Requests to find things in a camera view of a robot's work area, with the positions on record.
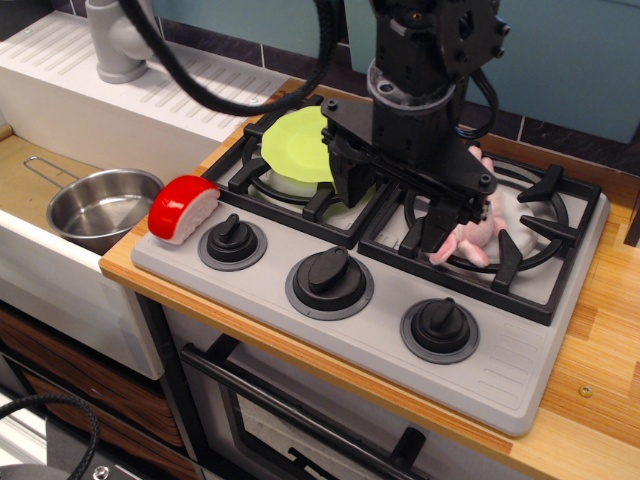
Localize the light green plastic plate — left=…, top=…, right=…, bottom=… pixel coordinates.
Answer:
left=260, top=106, right=334, bottom=201

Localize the black oven door handle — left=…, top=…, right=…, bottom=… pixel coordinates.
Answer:
left=180, top=335, right=426, bottom=479

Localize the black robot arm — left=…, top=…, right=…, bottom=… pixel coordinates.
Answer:
left=322, top=0, right=510, bottom=253

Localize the black burner grate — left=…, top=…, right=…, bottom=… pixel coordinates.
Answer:
left=358, top=157, right=609, bottom=325
left=205, top=110, right=392, bottom=251

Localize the white toy sink unit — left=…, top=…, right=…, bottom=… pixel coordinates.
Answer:
left=0, top=12, right=282, bottom=381

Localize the black cable lower left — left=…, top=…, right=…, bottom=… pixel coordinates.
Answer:
left=0, top=393, right=101, bottom=480

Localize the grey toy faucet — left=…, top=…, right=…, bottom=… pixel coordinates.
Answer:
left=85, top=0, right=153, bottom=84

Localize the wooden drawer front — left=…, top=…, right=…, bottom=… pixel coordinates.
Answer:
left=1, top=303, right=198, bottom=479

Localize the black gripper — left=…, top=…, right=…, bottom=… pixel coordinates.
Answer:
left=321, top=99, right=497, bottom=253

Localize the black right stove knob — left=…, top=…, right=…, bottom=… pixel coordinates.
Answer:
left=400, top=298, right=480, bottom=365

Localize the pink white stuffed rabbit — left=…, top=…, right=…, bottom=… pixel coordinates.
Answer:
left=426, top=144, right=507, bottom=267

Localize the black middle stove knob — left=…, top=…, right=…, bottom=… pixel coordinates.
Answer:
left=285, top=246, right=374, bottom=321

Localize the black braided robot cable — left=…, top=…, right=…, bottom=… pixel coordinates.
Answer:
left=119, top=0, right=343, bottom=118

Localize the black left burner grate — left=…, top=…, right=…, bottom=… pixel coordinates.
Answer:
left=205, top=110, right=392, bottom=251

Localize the toy oven door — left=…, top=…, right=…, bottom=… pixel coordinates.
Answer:
left=165, top=309, right=520, bottom=479

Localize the black left stove knob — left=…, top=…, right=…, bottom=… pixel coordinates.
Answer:
left=198, top=214, right=267, bottom=272

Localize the grey toy stove top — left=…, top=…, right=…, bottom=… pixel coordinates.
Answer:
left=130, top=97, right=612, bottom=437

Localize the black right burner grate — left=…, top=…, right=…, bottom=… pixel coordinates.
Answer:
left=358, top=157, right=609, bottom=325

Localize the small steel pot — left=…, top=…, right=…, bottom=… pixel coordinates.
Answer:
left=23, top=156, right=164, bottom=255

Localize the black stove knob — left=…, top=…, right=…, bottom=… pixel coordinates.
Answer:
left=400, top=298, right=480, bottom=365
left=198, top=214, right=267, bottom=272
left=285, top=246, right=374, bottom=321

